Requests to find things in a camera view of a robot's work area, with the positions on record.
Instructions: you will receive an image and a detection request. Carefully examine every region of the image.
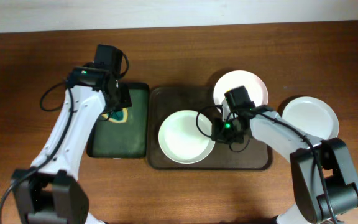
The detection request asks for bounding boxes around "green yellow sponge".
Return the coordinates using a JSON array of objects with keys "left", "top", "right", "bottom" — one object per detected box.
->
[{"left": 101, "top": 108, "right": 128, "bottom": 123}]

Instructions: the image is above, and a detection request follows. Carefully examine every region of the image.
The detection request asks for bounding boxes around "pink-white plate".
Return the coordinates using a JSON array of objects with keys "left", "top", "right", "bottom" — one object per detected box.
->
[{"left": 213, "top": 70, "right": 269, "bottom": 115}]

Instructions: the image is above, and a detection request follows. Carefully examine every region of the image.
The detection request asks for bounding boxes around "white plate with stain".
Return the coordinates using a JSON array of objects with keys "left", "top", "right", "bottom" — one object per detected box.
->
[{"left": 158, "top": 110, "right": 215, "bottom": 164}]

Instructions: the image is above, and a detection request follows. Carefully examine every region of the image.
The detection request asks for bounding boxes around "grey-white plate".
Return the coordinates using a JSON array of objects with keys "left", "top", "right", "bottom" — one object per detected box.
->
[{"left": 282, "top": 96, "right": 339, "bottom": 140}]

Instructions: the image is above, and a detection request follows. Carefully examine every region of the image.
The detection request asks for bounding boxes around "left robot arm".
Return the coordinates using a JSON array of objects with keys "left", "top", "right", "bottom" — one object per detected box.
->
[{"left": 7, "top": 63, "right": 131, "bottom": 223}]

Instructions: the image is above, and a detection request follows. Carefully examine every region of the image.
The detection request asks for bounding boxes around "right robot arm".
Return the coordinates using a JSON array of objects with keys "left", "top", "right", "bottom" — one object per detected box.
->
[{"left": 210, "top": 104, "right": 358, "bottom": 223}]

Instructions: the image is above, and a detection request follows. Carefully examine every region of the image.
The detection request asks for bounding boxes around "dark brown tray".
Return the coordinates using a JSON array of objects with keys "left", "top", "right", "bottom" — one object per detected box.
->
[{"left": 146, "top": 86, "right": 273, "bottom": 171}]

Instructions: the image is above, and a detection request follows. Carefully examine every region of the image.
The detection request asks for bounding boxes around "green tray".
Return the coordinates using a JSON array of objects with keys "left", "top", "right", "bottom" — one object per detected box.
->
[{"left": 86, "top": 83, "right": 150, "bottom": 159}]

